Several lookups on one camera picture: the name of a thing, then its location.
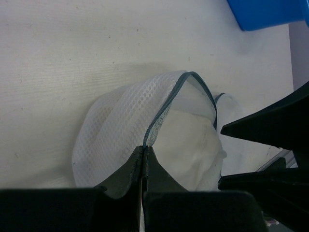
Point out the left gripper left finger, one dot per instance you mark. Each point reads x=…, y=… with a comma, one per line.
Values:
x=111, y=206

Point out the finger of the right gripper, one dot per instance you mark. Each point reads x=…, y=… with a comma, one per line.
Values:
x=284, y=124
x=283, y=194

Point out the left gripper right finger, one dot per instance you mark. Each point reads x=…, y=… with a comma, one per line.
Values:
x=168, y=207

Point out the white bra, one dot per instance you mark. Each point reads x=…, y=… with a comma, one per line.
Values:
x=189, y=149

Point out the white mesh laundry bag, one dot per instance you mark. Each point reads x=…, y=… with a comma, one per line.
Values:
x=132, y=116

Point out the blue plastic tub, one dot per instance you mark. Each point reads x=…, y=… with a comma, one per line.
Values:
x=260, y=14

